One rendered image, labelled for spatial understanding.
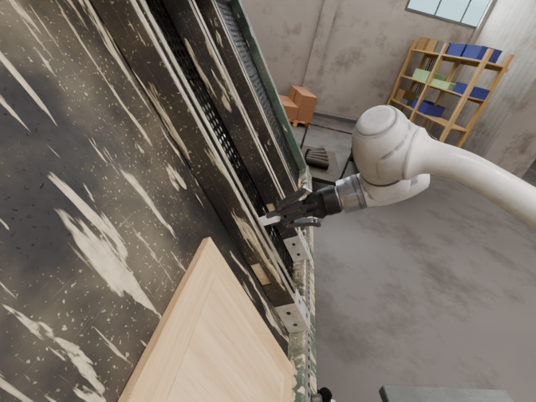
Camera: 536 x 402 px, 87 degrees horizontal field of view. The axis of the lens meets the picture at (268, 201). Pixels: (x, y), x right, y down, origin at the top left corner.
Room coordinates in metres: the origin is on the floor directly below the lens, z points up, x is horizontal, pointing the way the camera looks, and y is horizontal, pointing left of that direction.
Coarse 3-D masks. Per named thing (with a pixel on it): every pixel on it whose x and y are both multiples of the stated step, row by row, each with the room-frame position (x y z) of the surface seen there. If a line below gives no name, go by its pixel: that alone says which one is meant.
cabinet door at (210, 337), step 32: (192, 288) 0.34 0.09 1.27; (224, 288) 0.42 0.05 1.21; (160, 320) 0.27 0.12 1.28; (192, 320) 0.30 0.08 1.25; (224, 320) 0.37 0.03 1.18; (256, 320) 0.45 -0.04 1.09; (160, 352) 0.22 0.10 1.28; (192, 352) 0.26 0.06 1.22; (224, 352) 0.32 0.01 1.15; (256, 352) 0.39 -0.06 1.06; (128, 384) 0.17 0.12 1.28; (160, 384) 0.19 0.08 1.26; (192, 384) 0.23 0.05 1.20; (224, 384) 0.27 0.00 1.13; (256, 384) 0.33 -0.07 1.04; (288, 384) 0.41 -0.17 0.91
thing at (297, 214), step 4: (292, 212) 0.67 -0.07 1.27; (296, 212) 0.67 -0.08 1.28; (300, 212) 0.66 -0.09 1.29; (304, 212) 0.65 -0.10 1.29; (308, 212) 0.65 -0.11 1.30; (312, 212) 0.65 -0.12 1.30; (316, 212) 0.64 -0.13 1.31; (284, 216) 0.67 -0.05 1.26; (288, 216) 0.66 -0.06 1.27; (292, 216) 0.65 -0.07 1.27; (296, 216) 0.65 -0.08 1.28; (300, 216) 0.65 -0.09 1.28; (304, 216) 0.65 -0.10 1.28; (308, 216) 0.65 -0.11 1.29; (284, 220) 0.65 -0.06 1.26; (288, 220) 0.65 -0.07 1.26; (292, 220) 0.65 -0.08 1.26
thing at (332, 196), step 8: (312, 192) 0.66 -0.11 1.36; (320, 192) 0.65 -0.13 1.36; (328, 192) 0.65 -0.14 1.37; (304, 200) 0.66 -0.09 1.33; (312, 200) 0.65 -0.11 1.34; (320, 200) 0.65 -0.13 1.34; (328, 200) 0.63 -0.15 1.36; (336, 200) 0.63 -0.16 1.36; (312, 208) 0.65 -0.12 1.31; (320, 208) 0.65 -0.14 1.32; (328, 208) 0.63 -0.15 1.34; (336, 208) 0.63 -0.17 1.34; (320, 216) 0.65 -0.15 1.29
